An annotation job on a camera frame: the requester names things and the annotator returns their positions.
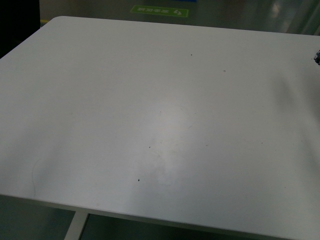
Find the bystander in black clothes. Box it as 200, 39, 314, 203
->
0, 0, 41, 57

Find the red mushroom push button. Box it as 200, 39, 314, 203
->
313, 50, 320, 65

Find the white table leg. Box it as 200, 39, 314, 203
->
64, 211, 89, 240

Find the green floor sign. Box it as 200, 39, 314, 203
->
130, 5, 189, 18

